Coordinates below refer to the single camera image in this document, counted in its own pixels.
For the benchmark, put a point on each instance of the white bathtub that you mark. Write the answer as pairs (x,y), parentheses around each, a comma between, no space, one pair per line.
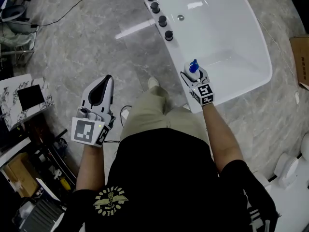
(229,45)

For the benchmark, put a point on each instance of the person's pale shoe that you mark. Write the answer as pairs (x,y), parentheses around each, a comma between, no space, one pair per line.
(153,82)

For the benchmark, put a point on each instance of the dark grey cylindrical peg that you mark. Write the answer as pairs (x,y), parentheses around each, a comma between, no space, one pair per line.
(169,35)
(162,20)
(155,7)

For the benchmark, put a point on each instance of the white bottle with blue cap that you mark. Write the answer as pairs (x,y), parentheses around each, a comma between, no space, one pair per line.
(192,68)

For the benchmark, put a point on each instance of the white toilet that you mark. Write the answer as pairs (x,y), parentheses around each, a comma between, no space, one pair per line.
(305,146)
(288,169)

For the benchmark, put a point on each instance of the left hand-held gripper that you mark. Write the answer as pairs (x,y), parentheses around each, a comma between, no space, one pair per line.
(84,132)

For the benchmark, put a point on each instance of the person's khaki trousers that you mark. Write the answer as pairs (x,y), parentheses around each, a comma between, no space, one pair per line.
(154,115)

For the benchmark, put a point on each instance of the white marble cabinet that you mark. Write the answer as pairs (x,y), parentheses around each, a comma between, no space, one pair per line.
(14,115)

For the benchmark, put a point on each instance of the brown cardboard box black print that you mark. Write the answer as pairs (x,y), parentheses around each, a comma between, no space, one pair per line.
(301,64)

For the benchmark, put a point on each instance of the yellow tool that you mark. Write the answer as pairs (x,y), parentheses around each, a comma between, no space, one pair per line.
(64,184)

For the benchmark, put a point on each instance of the person's right forearm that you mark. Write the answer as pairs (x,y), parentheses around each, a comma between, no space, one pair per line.
(222,139)

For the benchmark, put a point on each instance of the person's left forearm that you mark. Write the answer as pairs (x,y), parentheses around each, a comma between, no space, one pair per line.
(93,168)

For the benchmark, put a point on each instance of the person's black t-shirt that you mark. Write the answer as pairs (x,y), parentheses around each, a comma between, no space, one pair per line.
(169,178)

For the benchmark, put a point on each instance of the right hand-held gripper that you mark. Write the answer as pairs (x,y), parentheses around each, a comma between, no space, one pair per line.
(205,94)

